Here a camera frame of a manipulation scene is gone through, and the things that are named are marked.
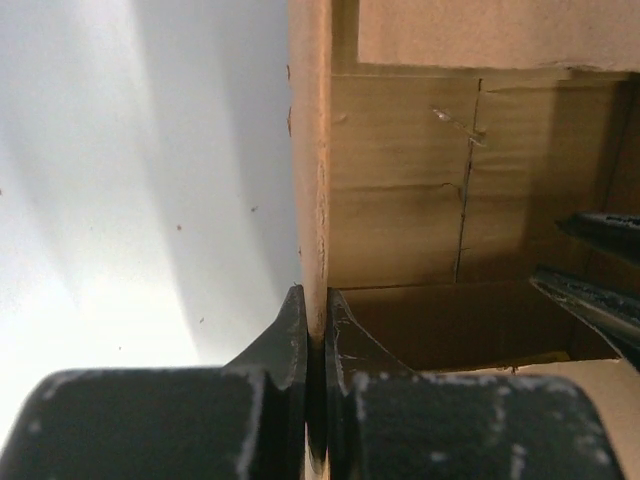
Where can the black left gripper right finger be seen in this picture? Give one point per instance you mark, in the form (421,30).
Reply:
(386,421)

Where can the brown cardboard express box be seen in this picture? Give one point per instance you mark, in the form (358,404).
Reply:
(435,146)

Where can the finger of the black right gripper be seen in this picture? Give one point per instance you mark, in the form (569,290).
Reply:
(615,234)
(612,314)

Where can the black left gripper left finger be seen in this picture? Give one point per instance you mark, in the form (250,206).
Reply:
(244,420)

